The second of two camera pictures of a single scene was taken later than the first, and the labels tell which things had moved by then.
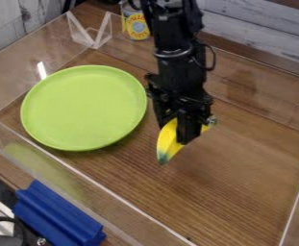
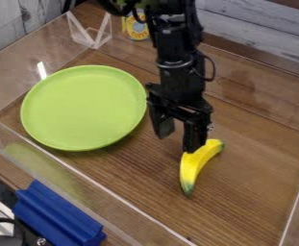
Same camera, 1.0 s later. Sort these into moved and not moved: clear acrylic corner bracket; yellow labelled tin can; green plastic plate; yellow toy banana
Moved: yellow toy banana
Not moved: yellow labelled tin can; clear acrylic corner bracket; green plastic plate
